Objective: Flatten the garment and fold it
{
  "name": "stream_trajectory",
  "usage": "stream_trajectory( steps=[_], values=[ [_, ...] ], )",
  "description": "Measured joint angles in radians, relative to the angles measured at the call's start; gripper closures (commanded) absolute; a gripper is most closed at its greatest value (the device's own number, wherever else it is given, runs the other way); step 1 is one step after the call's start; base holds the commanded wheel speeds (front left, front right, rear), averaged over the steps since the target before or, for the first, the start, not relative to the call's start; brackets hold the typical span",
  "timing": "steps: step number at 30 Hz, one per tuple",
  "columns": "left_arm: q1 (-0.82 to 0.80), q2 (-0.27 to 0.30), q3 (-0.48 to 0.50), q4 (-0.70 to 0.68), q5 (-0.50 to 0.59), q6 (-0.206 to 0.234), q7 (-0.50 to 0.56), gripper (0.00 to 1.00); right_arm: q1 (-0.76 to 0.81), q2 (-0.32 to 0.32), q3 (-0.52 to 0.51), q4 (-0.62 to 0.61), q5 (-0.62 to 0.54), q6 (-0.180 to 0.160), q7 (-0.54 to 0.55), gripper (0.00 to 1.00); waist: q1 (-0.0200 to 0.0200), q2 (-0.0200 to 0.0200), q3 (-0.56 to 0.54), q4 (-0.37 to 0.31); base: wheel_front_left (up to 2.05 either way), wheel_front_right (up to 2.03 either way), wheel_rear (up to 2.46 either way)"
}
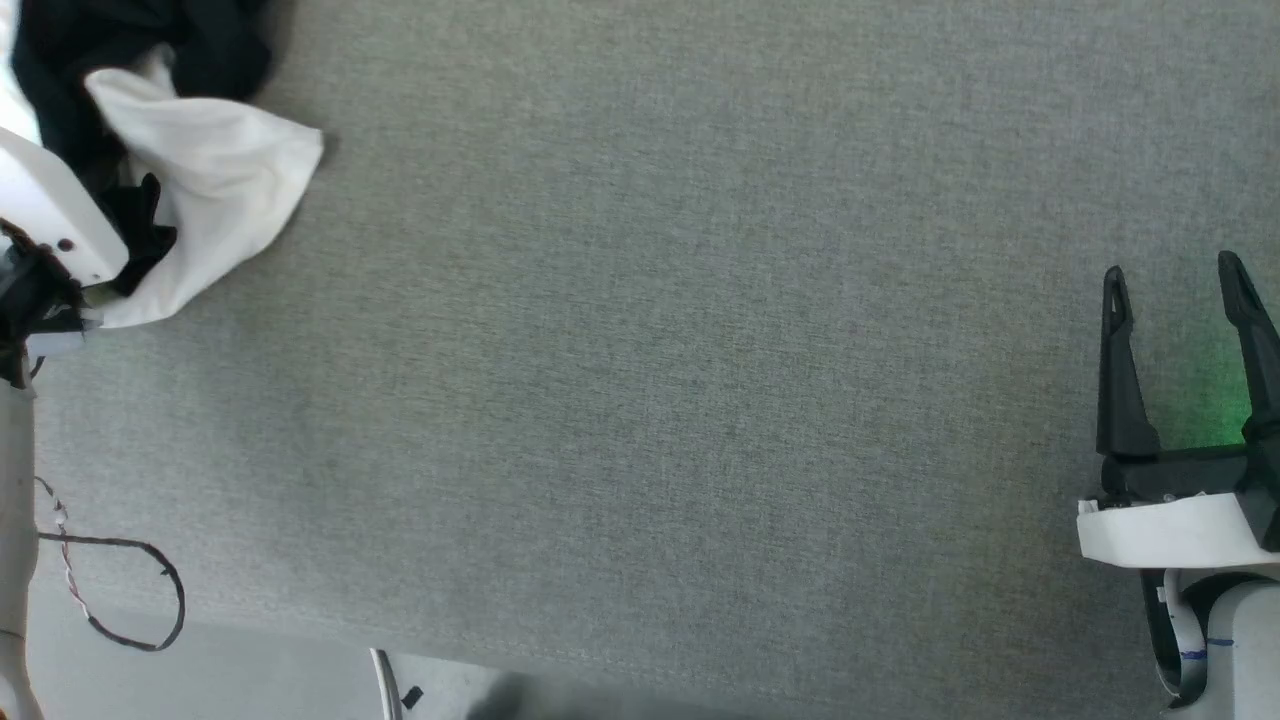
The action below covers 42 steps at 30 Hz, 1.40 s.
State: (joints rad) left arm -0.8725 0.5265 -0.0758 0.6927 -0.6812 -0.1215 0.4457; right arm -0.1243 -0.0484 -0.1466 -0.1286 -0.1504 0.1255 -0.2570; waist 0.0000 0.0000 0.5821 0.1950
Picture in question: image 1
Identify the white curved tube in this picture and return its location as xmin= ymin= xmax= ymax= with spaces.
xmin=368 ymin=648 xmax=405 ymax=720

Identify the white shirt with black sleeves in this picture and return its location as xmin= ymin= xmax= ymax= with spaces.
xmin=8 ymin=0 xmax=326 ymax=331

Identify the grey fabric sofa cushion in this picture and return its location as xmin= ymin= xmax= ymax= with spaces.
xmin=0 ymin=0 xmax=1280 ymax=720

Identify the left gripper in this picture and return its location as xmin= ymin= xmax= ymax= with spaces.
xmin=0 ymin=128 xmax=131 ymax=389

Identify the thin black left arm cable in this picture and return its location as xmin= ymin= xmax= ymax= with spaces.
xmin=38 ymin=533 xmax=187 ymax=652

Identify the red white twisted wire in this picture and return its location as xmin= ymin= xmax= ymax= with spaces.
xmin=35 ymin=477 xmax=96 ymax=623

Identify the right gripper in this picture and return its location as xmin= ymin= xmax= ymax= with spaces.
xmin=1077 ymin=251 xmax=1280 ymax=571

